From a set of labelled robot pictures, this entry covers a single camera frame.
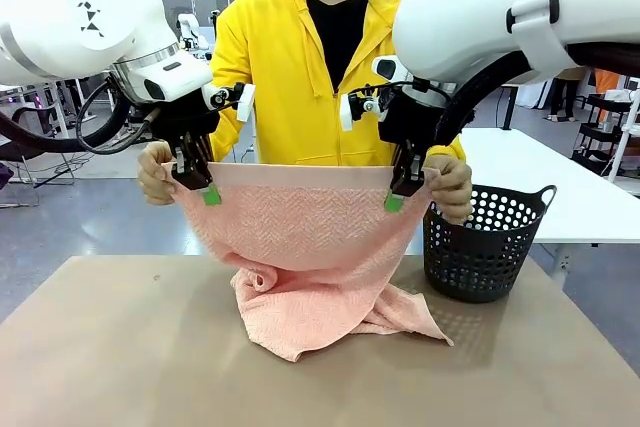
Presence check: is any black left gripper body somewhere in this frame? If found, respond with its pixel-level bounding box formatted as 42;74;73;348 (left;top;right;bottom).
149;91;221;143

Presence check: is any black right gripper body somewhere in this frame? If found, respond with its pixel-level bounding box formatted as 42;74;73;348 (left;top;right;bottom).
377;84;451;148

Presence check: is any black perforated plastic basket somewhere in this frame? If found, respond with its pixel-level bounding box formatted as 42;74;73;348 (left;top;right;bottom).
422;184;558;304

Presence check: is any pink towel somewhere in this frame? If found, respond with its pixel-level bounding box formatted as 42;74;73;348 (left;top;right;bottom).
162;161;455;364

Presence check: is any person's right forearm yellow sleeve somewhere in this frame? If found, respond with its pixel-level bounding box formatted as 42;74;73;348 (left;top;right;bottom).
208;106;240;162

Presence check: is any person's left forearm yellow sleeve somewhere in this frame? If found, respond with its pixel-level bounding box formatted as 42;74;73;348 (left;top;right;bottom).
428;142;467;164

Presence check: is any person's right hand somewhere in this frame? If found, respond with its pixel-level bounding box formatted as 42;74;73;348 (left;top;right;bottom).
137;140;176;207

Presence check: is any person's left hand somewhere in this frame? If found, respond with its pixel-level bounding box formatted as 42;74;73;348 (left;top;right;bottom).
424;156;474;226

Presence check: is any person in yellow hoodie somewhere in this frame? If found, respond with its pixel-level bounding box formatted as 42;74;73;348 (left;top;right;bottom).
208;0;467;168

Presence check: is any person in brown apron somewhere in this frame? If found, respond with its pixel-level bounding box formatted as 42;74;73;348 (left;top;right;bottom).
547;66;586;123

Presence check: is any large white table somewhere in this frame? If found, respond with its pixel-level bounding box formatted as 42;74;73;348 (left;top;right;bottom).
459;126;640;293

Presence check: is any black office chair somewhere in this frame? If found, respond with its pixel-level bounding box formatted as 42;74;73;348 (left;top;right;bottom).
0;141;77;209

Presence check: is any black utility cart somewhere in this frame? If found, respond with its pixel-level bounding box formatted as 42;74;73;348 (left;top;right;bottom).
572;91;640;178

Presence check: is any mannequin with orange trousers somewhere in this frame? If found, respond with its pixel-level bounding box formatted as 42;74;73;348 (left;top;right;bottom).
589;69;626;98

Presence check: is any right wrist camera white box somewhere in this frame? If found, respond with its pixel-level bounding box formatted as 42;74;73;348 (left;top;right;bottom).
339;86;392;131

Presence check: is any right arm black cable sleeve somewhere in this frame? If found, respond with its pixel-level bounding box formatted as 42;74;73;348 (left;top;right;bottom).
432;41;640;148

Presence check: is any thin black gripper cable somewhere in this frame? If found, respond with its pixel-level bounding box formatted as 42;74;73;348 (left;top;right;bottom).
74;77;164;156

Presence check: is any white cable strap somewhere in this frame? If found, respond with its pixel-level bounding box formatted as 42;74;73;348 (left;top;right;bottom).
505;0;576;79

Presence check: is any white metal frame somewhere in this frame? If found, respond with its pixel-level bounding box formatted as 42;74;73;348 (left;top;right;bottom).
605;96;640;197

